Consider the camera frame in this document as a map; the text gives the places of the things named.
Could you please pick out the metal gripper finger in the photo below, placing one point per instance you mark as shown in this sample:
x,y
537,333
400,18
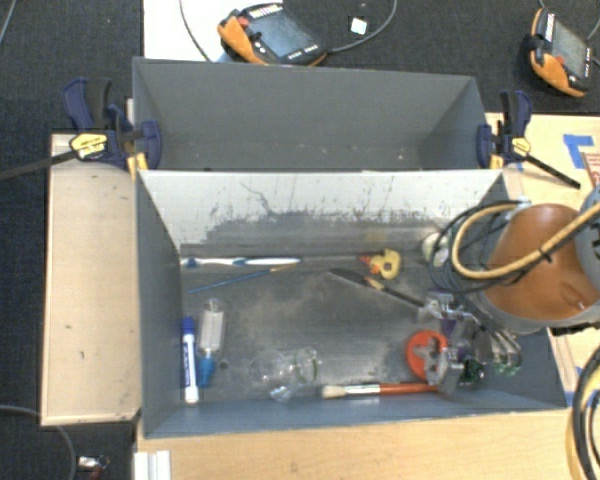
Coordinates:
x,y
436,308
442,368

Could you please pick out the orange round disc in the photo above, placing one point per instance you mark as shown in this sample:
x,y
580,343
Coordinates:
x,y
417,353

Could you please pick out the white round object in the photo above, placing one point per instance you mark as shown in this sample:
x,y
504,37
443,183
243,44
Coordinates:
x,y
432,248

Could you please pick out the yellow toy duck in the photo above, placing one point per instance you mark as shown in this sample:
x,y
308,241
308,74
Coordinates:
x,y
387,264

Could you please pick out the grey metal bin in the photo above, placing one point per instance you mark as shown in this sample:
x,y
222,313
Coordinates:
x,y
300,328

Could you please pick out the clear glass cup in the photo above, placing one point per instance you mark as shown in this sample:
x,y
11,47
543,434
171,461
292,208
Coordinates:
x,y
292,373

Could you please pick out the white and blue toothbrush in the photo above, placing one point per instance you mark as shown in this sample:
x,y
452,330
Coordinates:
x,y
260,262

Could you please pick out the thin blue stick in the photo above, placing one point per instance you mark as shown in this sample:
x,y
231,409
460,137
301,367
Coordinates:
x,y
240,278

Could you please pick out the clear syringe with blue tip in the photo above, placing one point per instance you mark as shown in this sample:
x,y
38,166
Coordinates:
x,y
211,333

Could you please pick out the blue and white marker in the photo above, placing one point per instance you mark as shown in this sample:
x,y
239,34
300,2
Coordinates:
x,y
189,358

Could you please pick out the pale wood board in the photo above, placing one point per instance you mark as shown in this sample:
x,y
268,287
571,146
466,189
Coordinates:
x,y
92,293

